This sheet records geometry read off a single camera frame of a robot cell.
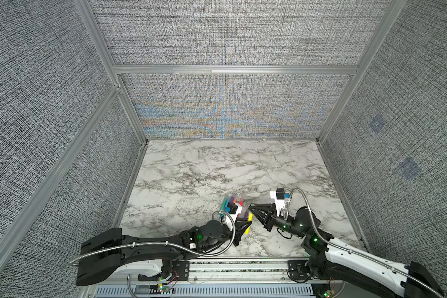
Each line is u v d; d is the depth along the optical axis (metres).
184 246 0.55
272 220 0.62
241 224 0.66
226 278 0.73
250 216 0.69
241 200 0.93
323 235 0.59
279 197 0.63
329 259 0.55
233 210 0.61
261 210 0.66
